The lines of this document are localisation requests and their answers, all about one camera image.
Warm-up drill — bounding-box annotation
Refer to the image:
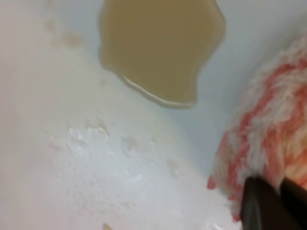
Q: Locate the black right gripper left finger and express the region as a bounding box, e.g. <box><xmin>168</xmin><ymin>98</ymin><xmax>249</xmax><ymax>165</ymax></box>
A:
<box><xmin>240</xmin><ymin>177</ymin><xmax>303</xmax><ymax>230</ymax></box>

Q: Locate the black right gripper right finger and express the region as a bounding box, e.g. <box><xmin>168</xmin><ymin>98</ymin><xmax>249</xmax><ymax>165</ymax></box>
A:
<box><xmin>280</xmin><ymin>178</ymin><xmax>307</xmax><ymax>222</ymax></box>

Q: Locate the pink white striped rag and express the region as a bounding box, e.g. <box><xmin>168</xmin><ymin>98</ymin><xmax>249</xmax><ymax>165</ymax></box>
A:
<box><xmin>207</xmin><ymin>33</ymin><xmax>307</xmax><ymax>221</ymax></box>

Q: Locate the large brown coffee puddle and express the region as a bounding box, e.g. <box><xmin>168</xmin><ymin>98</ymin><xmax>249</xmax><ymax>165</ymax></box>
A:
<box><xmin>98</xmin><ymin>0</ymin><xmax>226</xmax><ymax>108</ymax></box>

